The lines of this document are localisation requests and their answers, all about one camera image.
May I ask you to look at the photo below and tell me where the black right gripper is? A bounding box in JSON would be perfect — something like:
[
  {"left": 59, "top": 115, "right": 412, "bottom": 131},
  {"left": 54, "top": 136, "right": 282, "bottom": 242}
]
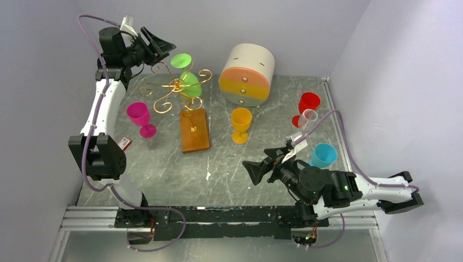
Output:
[{"left": 242, "top": 146, "right": 312, "bottom": 206}]

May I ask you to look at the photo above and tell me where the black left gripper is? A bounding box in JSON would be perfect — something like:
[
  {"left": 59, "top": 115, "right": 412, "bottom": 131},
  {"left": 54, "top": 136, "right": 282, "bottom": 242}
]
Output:
[{"left": 122, "top": 27, "right": 176, "bottom": 68}]

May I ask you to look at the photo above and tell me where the green plastic wine glass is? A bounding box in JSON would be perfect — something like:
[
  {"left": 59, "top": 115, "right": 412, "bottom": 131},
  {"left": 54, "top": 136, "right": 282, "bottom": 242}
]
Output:
[{"left": 170, "top": 53, "right": 202, "bottom": 98}]

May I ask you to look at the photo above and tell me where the orange plastic wine glass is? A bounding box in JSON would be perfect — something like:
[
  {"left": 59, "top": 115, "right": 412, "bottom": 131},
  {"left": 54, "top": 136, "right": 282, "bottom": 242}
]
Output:
[{"left": 231, "top": 108, "right": 252, "bottom": 144}]

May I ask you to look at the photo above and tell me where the magenta plastic wine glass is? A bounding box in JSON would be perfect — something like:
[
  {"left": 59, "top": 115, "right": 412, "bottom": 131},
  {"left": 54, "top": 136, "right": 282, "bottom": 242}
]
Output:
[{"left": 126, "top": 102, "right": 157, "bottom": 138}]

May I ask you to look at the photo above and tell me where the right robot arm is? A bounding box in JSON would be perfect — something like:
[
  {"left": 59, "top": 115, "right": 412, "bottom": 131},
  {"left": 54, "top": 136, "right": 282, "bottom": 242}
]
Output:
[{"left": 242, "top": 145, "right": 424, "bottom": 228}]

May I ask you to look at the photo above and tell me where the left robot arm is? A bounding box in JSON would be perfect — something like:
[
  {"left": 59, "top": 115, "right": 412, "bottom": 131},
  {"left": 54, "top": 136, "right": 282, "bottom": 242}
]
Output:
[{"left": 68, "top": 26, "right": 176, "bottom": 227}]

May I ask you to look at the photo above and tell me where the blue plastic wine glass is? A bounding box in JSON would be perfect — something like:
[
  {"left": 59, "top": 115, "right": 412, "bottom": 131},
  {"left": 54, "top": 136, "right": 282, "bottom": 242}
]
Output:
[{"left": 309, "top": 143, "right": 338, "bottom": 169}]

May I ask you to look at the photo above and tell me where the clear plastic wine glass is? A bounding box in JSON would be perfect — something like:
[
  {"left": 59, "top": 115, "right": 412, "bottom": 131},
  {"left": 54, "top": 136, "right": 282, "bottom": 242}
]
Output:
[{"left": 297, "top": 109, "right": 318, "bottom": 132}]

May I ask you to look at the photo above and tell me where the red plastic wine glass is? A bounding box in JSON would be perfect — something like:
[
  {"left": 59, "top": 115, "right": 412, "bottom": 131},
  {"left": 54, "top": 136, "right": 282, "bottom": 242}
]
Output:
[{"left": 292, "top": 92, "right": 321, "bottom": 127}]

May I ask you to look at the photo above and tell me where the round pastel drawer cabinet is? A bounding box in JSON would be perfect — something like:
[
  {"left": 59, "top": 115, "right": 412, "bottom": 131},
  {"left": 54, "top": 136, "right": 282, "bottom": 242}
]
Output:
[{"left": 218, "top": 43, "right": 275, "bottom": 107}]

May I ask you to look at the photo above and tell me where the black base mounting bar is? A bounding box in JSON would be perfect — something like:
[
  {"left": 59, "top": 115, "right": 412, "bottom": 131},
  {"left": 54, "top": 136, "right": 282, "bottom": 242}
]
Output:
[{"left": 114, "top": 205, "right": 329, "bottom": 241}]

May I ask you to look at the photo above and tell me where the small red white box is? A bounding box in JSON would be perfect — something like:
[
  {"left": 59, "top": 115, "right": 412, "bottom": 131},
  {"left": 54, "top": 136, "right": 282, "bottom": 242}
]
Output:
[{"left": 118, "top": 137, "right": 132, "bottom": 151}]

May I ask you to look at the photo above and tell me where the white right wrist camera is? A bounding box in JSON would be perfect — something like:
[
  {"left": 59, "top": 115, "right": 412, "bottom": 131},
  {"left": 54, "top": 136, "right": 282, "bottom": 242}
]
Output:
[{"left": 282, "top": 131, "right": 308, "bottom": 163}]

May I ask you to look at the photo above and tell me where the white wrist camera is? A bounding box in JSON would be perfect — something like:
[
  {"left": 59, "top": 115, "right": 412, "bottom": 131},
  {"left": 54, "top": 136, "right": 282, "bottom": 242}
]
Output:
[
  {"left": 282, "top": 131, "right": 308, "bottom": 163},
  {"left": 120, "top": 14, "right": 138, "bottom": 38}
]

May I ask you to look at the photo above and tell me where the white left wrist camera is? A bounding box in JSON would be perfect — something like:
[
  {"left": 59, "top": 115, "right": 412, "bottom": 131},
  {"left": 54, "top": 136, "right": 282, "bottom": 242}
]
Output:
[{"left": 120, "top": 14, "right": 138, "bottom": 38}]

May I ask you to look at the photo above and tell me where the gold wire wine glass rack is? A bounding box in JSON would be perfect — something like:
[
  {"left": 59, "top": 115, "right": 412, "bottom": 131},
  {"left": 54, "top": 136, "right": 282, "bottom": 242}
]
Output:
[{"left": 139, "top": 62, "right": 213, "bottom": 153}]

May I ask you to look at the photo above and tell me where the aluminium frame rail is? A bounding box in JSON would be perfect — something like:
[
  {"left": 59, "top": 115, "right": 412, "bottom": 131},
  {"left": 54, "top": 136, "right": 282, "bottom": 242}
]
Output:
[{"left": 49, "top": 206, "right": 388, "bottom": 261}]

